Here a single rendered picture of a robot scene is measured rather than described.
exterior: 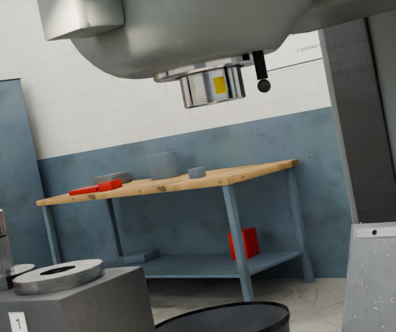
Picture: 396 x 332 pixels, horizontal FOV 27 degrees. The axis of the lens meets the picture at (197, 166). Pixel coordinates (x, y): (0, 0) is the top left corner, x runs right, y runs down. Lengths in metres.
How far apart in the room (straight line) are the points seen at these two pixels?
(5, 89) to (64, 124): 0.66
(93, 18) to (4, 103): 7.48
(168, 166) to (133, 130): 0.84
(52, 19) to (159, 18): 0.07
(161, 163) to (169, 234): 0.83
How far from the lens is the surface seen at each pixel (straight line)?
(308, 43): 5.79
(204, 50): 0.56
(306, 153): 5.89
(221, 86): 0.61
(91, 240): 7.86
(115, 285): 0.81
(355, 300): 1.00
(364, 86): 0.98
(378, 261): 0.99
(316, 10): 0.71
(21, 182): 8.00
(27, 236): 8.00
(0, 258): 0.89
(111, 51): 0.58
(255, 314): 2.87
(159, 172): 6.48
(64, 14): 0.54
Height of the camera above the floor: 1.27
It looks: 3 degrees down
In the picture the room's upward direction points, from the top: 11 degrees counter-clockwise
